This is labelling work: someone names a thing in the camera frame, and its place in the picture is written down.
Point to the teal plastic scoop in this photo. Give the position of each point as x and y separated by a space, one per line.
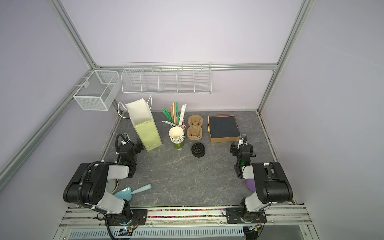
127 193

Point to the long white wire basket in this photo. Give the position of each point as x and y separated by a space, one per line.
167 78

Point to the stack of paper cups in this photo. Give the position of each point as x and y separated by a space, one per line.
177 137

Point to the cardboard box of napkins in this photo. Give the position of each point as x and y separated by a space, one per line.
223 128

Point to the purple pink spatula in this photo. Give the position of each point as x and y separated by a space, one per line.
250 183

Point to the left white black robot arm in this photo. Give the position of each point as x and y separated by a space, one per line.
87 187

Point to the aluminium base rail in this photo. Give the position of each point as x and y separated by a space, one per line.
212 216

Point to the white ribbed cable duct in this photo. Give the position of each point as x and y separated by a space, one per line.
157 233

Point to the green wrapped straw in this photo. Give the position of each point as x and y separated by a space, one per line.
167 114
177 113

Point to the brown pulp cup carriers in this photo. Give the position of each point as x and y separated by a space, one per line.
195 131

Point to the white wrapped straw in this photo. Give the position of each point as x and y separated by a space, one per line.
183 111

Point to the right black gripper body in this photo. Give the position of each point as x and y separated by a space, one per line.
237 147

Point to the white green paper bag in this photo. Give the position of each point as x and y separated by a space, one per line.
143 122

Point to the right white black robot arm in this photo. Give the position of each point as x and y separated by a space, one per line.
271 185

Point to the brown wrapped straw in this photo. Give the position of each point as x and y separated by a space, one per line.
173 113

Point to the pink straw holder cup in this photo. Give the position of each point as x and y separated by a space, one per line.
182 124

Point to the small white wire basket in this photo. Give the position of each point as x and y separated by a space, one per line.
98 91

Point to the stack of black lids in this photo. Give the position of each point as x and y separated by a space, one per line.
198 150

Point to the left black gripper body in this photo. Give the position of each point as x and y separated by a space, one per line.
135 147

